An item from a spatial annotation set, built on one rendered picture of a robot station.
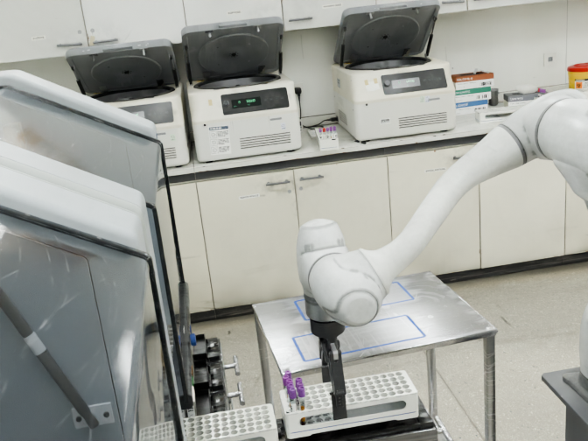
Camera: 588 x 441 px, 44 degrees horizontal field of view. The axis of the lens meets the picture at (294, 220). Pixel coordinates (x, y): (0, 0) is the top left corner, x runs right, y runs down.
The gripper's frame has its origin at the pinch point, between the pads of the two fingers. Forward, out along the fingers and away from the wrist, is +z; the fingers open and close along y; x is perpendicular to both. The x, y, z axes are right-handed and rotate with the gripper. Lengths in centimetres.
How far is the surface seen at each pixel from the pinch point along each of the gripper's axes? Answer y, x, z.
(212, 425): 0.3, 27.6, 2.2
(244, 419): 0.5, 20.4, 2.2
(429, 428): -6.4, -19.6, 8.1
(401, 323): 41.0, -27.7, 6.9
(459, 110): 268, -134, -3
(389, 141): 227, -79, 0
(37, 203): -32, 47, -62
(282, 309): 62, 4, 7
